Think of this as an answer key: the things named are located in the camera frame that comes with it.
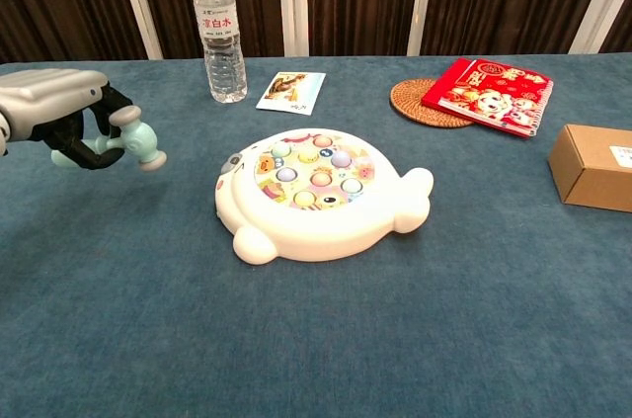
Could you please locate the clear plastic water bottle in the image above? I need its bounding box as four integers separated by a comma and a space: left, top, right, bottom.
191, 0, 249, 105

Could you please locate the round woven rattan coaster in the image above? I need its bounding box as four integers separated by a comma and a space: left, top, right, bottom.
389, 78, 476, 129

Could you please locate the brown cardboard box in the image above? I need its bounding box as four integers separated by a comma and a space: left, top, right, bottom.
547, 124, 632, 214

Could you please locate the white whack-a-mole toy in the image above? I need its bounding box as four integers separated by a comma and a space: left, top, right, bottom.
213, 127, 435, 267

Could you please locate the light blue toy hammer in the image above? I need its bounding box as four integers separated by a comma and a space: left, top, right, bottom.
50, 106, 168, 172

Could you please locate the red spiral-bound cartoon booklet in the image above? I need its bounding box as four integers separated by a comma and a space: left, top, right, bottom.
421, 56, 555, 139

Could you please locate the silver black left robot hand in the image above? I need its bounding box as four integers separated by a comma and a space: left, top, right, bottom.
0, 69, 135, 171

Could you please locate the white picture card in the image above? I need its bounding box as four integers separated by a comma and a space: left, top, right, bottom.
255, 70, 328, 117

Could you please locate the teal velvet table cloth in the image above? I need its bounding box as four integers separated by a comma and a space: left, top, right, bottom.
0, 52, 632, 418

